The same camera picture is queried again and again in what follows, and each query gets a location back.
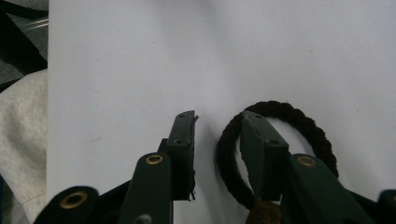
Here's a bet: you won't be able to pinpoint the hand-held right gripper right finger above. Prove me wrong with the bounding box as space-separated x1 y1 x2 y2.
240 110 376 224

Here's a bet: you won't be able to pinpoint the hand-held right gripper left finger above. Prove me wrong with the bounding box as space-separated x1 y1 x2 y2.
117 109 200 224

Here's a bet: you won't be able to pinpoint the black hair tie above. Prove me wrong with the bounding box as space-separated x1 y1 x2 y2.
216 100 340 224

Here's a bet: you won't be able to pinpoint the light grey pants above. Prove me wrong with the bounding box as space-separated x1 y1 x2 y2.
0 68 50 224

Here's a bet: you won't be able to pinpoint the metal floor rail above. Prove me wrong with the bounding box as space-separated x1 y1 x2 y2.
18 17 50 33

